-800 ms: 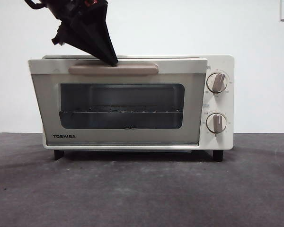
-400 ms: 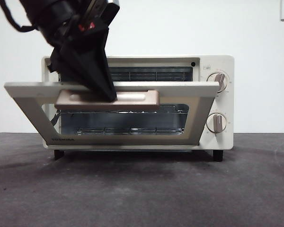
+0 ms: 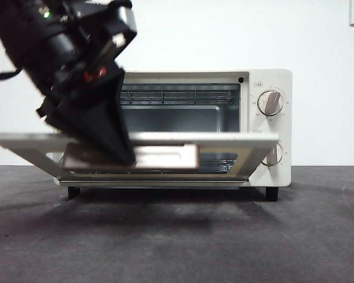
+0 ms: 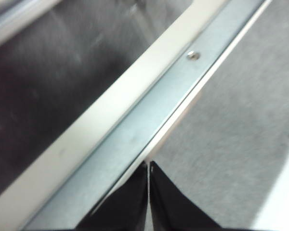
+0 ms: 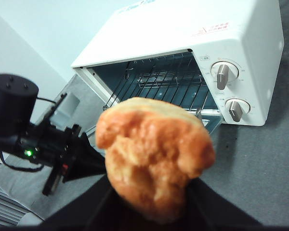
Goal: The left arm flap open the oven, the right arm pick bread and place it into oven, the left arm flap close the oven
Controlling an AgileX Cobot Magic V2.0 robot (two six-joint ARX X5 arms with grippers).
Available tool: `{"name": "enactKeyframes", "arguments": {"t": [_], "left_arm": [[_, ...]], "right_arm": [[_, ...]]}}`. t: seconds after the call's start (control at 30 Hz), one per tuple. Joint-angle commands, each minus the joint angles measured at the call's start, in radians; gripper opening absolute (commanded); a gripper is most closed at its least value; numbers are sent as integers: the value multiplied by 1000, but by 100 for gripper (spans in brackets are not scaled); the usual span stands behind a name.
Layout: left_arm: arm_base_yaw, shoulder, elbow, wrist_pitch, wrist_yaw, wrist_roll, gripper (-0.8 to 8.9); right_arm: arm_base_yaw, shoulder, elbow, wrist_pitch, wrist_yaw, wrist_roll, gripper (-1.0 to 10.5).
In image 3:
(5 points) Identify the oven door with beige handle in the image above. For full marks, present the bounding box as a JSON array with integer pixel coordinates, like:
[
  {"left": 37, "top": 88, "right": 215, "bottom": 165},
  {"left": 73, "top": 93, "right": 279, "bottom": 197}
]
[{"left": 0, "top": 131, "right": 280, "bottom": 182}]

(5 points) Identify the cream oven temperature knob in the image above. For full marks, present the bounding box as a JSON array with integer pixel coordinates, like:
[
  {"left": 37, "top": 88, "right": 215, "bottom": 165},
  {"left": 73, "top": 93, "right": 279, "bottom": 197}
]
[{"left": 258, "top": 90, "right": 284, "bottom": 116}]

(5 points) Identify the white Toshiba toaster oven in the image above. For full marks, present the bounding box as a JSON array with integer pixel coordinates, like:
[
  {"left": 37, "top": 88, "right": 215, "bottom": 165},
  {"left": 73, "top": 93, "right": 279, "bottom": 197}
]
[{"left": 54, "top": 68, "right": 293, "bottom": 202}]

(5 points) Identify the cream oven timer knob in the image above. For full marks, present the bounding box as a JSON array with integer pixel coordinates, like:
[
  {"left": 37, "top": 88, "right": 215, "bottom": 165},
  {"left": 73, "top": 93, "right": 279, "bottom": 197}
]
[{"left": 261, "top": 143, "right": 284, "bottom": 166}]

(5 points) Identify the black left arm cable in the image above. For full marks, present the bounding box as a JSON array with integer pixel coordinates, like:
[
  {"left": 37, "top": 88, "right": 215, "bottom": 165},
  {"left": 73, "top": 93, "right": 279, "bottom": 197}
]
[{"left": 0, "top": 68, "right": 20, "bottom": 81}]

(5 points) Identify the metal wire oven rack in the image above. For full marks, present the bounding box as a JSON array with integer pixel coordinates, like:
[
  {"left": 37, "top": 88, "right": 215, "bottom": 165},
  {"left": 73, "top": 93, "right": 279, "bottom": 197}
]
[{"left": 199, "top": 152, "right": 235, "bottom": 174}]

